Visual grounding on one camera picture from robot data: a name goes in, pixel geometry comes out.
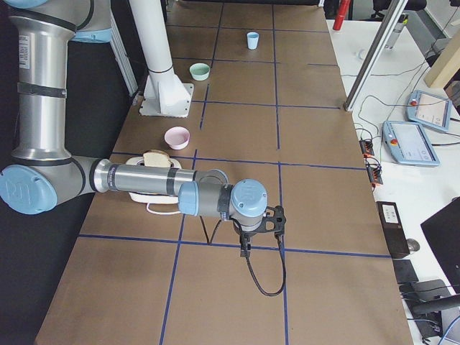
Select orange black connector board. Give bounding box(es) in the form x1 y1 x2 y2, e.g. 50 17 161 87
359 139 374 157
365 161 383 187

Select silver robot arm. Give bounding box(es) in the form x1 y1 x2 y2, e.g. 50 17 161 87
1 1 285 237

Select orange black connector board far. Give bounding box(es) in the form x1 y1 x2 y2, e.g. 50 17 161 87
359 139 374 157

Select mint green bowl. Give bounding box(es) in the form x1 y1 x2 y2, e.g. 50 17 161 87
189 63 211 81

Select light blue cup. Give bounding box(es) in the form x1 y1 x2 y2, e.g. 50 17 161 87
247 32 259 50

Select red cylinder bottle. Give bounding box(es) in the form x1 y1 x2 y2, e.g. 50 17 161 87
333 0 351 31

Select black box with label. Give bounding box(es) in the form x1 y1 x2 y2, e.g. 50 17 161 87
376 201 410 259

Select toast bread slice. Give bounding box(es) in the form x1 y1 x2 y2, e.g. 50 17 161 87
143 149 171 167

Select aluminium frame post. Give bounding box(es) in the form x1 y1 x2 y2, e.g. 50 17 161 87
344 0 408 111

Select white toaster power cable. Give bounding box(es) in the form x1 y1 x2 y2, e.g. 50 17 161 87
145 202 183 216

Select far teach pendant tablet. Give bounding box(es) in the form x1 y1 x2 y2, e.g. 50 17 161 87
406 90 453 132

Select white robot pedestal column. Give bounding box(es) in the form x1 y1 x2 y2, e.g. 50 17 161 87
129 0 194 118

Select teach pendant tablet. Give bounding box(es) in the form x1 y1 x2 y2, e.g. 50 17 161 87
382 121 440 167
406 90 453 132

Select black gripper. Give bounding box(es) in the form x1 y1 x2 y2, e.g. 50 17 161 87
259 206 286 234

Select cream white toaster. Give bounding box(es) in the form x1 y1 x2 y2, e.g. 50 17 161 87
126 156 182 205

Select pink bowl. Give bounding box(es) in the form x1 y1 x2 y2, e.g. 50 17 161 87
164 126 190 150

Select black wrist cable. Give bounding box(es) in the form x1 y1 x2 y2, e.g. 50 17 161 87
201 215 288 297

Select orange black connector board near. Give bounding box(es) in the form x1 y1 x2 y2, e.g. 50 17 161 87
365 161 383 187

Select near teach pendant tablet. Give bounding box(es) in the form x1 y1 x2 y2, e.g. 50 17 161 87
382 121 440 167

